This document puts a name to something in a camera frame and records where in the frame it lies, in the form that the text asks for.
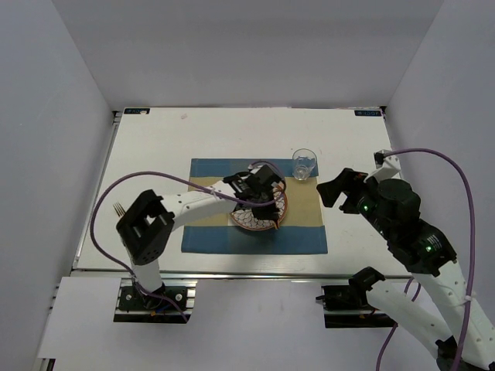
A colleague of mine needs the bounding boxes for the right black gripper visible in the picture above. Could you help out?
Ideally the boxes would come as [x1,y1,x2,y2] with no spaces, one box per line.
[316,167,394,240]

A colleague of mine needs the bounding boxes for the gold knife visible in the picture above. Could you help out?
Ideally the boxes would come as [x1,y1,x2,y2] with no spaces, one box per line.
[273,182,288,230]

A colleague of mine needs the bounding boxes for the floral patterned ceramic bowl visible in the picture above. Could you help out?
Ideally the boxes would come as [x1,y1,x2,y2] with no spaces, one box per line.
[230,209,274,231]

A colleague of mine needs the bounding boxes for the clear drinking glass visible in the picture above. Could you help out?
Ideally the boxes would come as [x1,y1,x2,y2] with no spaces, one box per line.
[292,148,317,181]

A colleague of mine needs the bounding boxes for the blue beige placemat cloth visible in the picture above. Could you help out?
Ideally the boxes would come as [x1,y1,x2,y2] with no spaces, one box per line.
[181,158,328,255]

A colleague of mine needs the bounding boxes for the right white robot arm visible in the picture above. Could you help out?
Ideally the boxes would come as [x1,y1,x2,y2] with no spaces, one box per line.
[316,168,494,370]

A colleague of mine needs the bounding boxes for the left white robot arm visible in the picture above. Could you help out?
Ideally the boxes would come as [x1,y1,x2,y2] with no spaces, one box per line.
[116,164,286,308]

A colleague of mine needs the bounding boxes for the right blue corner label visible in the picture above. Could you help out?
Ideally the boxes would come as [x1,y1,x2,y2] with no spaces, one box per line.
[354,110,382,117]

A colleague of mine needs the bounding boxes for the blue corner label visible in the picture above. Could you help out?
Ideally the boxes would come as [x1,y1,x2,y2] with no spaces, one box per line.
[354,110,382,117]
[123,107,150,115]

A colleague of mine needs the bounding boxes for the gold fork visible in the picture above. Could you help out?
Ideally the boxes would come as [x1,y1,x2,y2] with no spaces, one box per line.
[113,203,125,217]

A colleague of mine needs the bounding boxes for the left blue corner label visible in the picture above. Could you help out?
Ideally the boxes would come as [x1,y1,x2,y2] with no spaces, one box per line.
[123,107,150,115]

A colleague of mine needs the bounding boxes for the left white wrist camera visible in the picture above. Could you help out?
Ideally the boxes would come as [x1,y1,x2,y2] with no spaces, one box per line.
[247,164,263,174]

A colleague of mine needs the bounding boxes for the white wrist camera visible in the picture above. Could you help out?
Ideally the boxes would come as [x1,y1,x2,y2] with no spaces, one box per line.
[364,149,401,184]
[247,164,263,174]

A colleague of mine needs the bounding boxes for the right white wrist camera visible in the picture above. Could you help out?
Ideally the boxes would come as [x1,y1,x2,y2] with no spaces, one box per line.
[364,149,401,184]

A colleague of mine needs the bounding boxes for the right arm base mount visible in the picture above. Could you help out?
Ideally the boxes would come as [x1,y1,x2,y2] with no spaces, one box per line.
[316,284,395,329]

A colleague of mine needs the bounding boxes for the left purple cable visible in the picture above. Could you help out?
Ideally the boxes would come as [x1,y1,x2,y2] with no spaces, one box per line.
[89,160,287,322]

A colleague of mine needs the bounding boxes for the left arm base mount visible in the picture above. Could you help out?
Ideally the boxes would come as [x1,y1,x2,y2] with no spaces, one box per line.
[113,285,195,325]

